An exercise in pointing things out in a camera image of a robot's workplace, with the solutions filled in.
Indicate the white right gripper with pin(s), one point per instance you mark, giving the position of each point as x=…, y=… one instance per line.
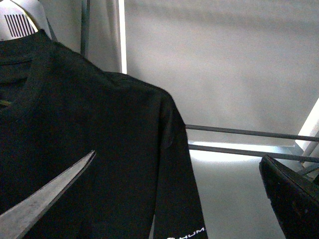
x=21, y=18

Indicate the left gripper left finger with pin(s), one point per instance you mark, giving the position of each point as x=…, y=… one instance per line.
x=18, y=220

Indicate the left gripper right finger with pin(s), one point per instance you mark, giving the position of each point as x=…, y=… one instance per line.
x=294, y=199

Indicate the black printed t-shirt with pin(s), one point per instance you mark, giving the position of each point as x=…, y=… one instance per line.
x=61, y=107

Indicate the grey metal clothes rack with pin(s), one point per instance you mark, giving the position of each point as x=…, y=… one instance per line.
x=242, y=64

